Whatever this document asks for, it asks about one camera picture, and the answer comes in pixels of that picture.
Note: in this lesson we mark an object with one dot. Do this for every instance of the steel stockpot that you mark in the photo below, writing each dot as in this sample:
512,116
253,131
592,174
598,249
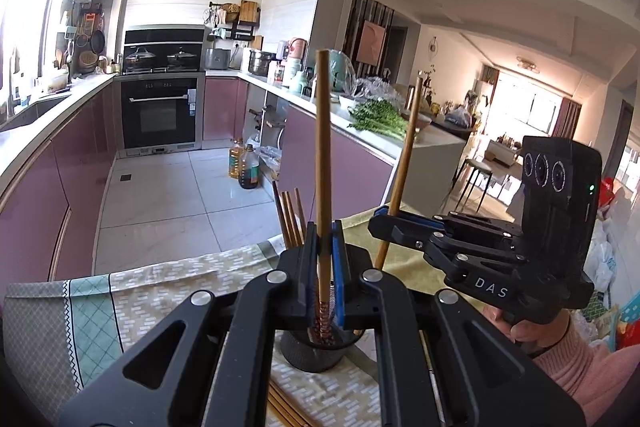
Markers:
261,62

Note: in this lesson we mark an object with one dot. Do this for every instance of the bunch of wooden chopsticks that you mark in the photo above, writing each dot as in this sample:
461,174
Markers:
287,217

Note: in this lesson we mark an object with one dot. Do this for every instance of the yellow cooking oil bottle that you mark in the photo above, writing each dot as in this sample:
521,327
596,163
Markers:
236,159

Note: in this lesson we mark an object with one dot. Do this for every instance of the patchwork tablecloth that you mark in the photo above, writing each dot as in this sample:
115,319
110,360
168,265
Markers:
150,287

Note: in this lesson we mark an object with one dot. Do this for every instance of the pale green countertop appliance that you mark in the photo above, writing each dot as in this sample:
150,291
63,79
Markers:
342,69

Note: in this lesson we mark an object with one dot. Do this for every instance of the dark cooking oil bottle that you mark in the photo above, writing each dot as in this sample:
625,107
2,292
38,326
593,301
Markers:
249,169

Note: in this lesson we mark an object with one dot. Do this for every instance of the wooden cutting board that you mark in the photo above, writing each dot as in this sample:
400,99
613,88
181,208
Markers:
248,12

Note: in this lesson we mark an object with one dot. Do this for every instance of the black metal stool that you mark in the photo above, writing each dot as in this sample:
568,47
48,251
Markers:
472,172

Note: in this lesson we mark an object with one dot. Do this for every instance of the wall clock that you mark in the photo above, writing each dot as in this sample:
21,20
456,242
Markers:
434,49

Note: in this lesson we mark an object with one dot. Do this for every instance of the steel kitchen faucet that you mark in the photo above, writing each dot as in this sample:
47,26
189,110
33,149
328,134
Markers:
10,82

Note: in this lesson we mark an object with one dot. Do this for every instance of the black mesh utensil holder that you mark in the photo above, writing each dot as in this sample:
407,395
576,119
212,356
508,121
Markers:
305,359

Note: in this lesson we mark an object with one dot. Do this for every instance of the bunch of green vegetables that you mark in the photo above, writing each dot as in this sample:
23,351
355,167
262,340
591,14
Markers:
380,117

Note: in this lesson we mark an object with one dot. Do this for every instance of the black range hood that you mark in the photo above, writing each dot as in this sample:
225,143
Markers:
162,37

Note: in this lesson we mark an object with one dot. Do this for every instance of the person's right forearm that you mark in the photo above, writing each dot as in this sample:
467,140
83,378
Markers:
590,372

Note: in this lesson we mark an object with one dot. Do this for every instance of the hanging black frying pan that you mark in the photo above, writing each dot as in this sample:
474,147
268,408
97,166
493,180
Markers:
97,41

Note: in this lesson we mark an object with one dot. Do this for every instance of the person's right hand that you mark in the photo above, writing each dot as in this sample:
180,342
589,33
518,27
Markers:
532,332

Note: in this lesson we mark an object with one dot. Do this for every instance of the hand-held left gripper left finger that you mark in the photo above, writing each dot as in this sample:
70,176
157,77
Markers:
300,287

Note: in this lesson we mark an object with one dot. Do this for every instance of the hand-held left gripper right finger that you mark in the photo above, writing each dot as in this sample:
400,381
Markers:
340,277

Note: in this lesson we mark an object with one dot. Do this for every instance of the steel kitchen sink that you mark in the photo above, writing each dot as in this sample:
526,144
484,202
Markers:
35,109

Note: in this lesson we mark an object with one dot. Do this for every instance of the mauve window curtain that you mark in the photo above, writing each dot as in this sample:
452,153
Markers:
567,117

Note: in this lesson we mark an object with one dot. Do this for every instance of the red-tipped wooden chopstick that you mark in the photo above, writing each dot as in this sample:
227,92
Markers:
322,132
407,147

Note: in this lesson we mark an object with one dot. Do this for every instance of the black built-in oven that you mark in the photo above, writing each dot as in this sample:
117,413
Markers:
160,112

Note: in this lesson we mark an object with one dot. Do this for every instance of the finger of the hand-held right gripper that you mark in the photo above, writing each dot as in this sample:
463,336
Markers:
475,224
400,231

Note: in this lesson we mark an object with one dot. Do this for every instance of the pink base cabinet run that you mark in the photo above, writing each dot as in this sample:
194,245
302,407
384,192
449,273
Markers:
50,187
350,167

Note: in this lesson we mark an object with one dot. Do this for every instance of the pink wall painting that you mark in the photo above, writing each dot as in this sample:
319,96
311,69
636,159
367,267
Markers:
372,42

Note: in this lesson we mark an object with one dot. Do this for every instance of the black wall rack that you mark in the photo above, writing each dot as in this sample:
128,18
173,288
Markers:
235,29

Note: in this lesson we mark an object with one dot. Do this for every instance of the clear plastic bag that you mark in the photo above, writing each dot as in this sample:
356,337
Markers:
375,89

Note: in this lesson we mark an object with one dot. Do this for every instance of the silver toaster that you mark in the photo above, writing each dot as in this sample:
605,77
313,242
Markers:
217,57

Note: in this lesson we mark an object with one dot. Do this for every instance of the pink electric kettle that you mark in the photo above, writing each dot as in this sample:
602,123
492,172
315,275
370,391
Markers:
297,49

